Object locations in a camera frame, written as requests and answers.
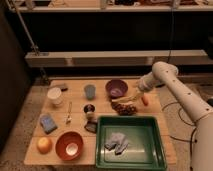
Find yellow banana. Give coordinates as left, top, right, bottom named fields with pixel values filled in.
left=112, top=96, right=136, bottom=103

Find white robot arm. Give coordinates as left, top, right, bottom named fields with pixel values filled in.
left=137, top=62, right=213, bottom=171

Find orange carrot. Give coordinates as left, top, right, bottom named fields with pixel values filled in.
left=141, top=94, right=149, bottom=106

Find bunch of brown grapes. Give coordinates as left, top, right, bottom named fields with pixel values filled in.
left=111, top=102, right=137, bottom=115

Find purple bowl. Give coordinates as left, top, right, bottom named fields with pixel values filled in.
left=105, top=79, right=128, bottom=98

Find blue plastic cup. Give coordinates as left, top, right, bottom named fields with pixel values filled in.
left=84, top=84, right=96, bottom=100

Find small dark round container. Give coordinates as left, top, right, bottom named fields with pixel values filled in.
left=84, top=104, right=95, bottom=120

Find crumpled blue-white cloth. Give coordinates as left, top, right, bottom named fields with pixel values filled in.
left=104, top=132, right=129, bottom=155

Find small dark block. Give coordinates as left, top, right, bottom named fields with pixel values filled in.
left=84, top=121, right=97, bottom=133

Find green plastic tray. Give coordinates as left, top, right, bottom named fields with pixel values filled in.
left=95, top=116, right=167, bottom=171

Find metal spoon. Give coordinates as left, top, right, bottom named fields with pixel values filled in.
left=66, top=102, right=72, bottom=124

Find white cup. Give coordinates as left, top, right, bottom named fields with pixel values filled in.
left=47, top=87, right=63, bottom=105

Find red bowl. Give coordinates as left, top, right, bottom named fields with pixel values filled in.
left=55, top=131, right=84, bottom=161

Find small white lid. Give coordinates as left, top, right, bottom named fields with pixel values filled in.
left=66, top=143, right=78, bottom=156

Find blue sponge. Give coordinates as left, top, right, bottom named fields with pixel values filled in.
left=40, top=114, right=57, bottom=134

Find metal shelf rack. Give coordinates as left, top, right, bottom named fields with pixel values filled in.
left=5, top=0, right=213, bottom=68

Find orange fruit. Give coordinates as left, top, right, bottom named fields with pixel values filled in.
left=37, top=137, right=52, bottom=154

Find black floor cables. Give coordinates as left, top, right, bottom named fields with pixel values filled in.
left=162, top=99, right=213, bottom=144

